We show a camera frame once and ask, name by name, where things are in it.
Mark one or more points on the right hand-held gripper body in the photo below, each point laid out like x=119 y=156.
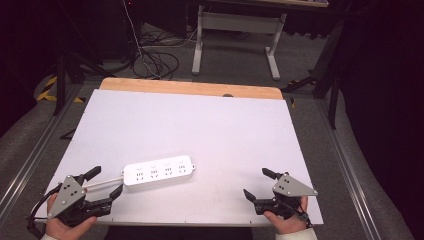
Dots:
x=289 y=187

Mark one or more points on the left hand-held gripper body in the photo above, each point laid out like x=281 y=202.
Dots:
x=68 y=196

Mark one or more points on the white power strip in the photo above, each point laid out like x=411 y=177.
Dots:
x=158 y=171

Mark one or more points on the person's left hand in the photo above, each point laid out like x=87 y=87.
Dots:
x=60 y=230

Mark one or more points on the person's right hand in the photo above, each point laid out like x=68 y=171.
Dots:
x=288 y=226

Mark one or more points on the white board sheet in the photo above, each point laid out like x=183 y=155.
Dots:
x=200 y=133

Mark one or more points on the yellow black floor tape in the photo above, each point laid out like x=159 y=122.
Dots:
x=48 y=89

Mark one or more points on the black stand legs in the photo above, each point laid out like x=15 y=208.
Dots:
x=61 y=80
x=328 y=83

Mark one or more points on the wooden table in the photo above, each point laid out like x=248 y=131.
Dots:
x=186 y=87

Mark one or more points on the aluminium rail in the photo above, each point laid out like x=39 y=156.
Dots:
x=346 y=166
x=31 y=160

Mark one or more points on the white metal desk frame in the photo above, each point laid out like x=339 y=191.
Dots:
x=233 y=22

